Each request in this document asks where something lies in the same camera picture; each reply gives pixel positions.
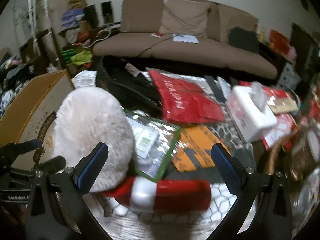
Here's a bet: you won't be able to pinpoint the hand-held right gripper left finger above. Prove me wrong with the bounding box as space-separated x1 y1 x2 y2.
25 142 109 240

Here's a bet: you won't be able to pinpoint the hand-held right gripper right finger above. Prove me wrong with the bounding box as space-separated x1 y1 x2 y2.
211 142 293 240

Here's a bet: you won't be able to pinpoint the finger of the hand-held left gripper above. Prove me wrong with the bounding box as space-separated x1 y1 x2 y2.
29 155 67 173
5 139 42 156

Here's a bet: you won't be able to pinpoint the white fluffy plush item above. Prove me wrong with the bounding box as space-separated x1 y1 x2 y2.
54 88 135 193

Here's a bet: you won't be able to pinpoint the brown cardboard box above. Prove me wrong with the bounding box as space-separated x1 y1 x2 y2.
0 69 75 172

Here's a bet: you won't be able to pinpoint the red bottle with white band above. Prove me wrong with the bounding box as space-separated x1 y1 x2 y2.
109 176 212 212

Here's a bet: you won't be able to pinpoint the black garment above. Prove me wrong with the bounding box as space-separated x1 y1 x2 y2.
96 55 163 113

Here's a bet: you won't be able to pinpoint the orange packet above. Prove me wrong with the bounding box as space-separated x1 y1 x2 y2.
171 126 226 173

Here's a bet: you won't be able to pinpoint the wicker basket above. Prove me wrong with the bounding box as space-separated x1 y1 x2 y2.
262 122 320 182

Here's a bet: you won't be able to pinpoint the white tissue box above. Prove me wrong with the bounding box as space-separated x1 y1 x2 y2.
226 81 278 143

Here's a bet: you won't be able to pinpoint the red and white packet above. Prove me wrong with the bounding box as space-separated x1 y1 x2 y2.
261 114 297 151

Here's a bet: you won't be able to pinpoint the clear packet with green border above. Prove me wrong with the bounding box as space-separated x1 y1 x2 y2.
124 109 182 183

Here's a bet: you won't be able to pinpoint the pile of clothes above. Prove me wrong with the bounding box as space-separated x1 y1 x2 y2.
0 55 33 117

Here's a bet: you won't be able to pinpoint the red bag in plastic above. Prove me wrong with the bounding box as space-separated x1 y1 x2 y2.
149 70 227 125

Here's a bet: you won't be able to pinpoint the green plastic bags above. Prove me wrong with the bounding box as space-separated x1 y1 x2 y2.
61 48 93 68

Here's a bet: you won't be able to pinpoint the brown sofa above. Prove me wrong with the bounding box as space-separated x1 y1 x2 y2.
92 0 279 79

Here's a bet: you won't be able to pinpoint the dark cushion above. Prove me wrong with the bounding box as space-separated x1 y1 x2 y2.
229 27 260 54

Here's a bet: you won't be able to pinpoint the white paper sheet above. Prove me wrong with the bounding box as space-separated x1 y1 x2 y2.
172 33 200 44

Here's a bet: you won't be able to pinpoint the white metal rack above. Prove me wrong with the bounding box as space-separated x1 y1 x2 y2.
26 0 62 70

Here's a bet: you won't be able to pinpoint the purple pack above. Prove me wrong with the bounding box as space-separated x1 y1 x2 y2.
61 9 84 28

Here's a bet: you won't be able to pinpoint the red box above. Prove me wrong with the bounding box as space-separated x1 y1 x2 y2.
268 29 292 53

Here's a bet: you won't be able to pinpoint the dark cabinet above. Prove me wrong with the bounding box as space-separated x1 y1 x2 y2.
290 23 320 70

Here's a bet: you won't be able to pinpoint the black speaker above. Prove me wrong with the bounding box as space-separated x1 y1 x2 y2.
101 1 113 17

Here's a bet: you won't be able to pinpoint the dark grey strap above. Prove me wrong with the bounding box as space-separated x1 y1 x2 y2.
204 75 227 103

